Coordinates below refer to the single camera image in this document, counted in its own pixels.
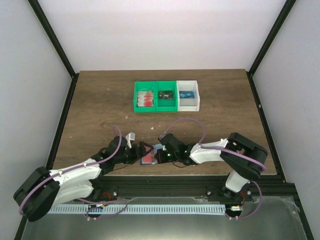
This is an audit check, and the green double storage bin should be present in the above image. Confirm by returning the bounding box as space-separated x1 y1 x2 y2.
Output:
133 80 178 113

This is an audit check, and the red card with stripe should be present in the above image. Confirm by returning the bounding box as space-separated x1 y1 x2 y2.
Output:
140 149 158 165

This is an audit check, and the left black frame post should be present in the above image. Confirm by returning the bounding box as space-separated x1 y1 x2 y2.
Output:
27 0 76 78

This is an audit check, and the black aluminium frame rail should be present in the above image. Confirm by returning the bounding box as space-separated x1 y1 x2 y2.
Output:
99 175 299 204

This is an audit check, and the light blue slotted cable duct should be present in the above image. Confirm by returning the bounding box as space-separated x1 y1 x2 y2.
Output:
49 204 226 216

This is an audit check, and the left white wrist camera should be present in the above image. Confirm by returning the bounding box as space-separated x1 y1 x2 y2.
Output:
125 132 136 149

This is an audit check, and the blue card in bin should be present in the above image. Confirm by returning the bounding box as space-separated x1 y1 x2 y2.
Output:
179 91 195 99

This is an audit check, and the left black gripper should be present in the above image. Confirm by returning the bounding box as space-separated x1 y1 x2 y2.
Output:
114 142 154 166

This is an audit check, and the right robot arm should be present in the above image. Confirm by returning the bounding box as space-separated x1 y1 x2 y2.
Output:
154 132 268 202

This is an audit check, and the blue leather card holder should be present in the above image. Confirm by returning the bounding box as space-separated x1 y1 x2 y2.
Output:
140 144 163 166

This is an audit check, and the white storage bin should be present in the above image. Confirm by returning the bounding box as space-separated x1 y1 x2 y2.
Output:
176 80 200 112

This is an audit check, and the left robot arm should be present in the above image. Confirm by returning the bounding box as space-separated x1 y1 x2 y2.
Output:
13 136 154 222

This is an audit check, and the right black frame post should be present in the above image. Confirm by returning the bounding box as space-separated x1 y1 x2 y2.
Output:
247 0 297 76

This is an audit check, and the black frame post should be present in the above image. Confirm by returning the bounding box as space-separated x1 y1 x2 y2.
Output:
247 0 297 76
27 0 76 78

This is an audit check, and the black card in bin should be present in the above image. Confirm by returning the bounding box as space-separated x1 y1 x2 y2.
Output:
158 90 174 100

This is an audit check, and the red white card in bin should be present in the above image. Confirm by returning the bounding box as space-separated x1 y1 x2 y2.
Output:
136 91 154 107

